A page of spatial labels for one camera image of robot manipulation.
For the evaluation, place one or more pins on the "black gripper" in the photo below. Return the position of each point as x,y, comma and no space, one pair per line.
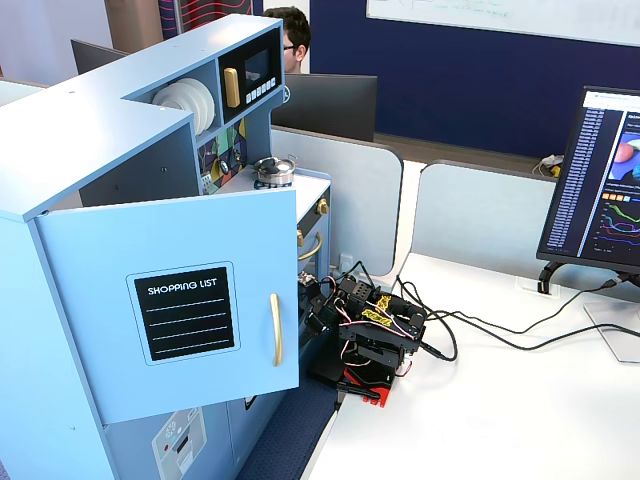
317,321

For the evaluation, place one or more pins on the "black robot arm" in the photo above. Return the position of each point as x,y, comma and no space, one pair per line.
380,345

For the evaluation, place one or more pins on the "red robot base clamp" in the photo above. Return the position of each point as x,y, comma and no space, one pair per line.
380,392

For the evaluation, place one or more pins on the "blue shopping list cabinet door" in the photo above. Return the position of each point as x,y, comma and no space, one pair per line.
100,300

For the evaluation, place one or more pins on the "grey desk divider panel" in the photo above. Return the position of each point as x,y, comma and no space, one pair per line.
480,215
350,200

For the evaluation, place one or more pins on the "silver toy pot with lid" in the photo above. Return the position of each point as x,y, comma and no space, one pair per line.
275,170

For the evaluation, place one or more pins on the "black monitor seen from behind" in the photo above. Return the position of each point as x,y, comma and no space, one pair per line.
330,107

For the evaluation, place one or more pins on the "white toy plate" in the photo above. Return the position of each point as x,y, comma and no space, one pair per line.
172,97
204,114
213,107

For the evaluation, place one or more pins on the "black toy microwave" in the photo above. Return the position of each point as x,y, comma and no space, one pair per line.
260,67

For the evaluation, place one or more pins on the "blue toy kitchen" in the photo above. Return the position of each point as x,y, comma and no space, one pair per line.
60,310

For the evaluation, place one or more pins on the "dark-haired person with glasses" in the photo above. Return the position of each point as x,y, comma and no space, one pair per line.
295,30

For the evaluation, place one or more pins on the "yellow small object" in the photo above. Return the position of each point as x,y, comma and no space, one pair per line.
554,171

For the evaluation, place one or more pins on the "white crumpled object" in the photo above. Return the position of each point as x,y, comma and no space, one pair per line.
550,160

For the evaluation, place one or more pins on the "red striped banner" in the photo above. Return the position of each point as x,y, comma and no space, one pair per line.
210,12

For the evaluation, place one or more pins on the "lit computer monitor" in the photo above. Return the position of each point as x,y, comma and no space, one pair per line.
590,180

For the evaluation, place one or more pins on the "silver monitor stand base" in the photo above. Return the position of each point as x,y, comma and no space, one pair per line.
617,332

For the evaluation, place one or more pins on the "dark monitor with grey back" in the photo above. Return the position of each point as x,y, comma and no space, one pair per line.
92,57

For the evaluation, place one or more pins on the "whiteboard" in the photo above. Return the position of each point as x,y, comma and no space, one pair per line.
500,12

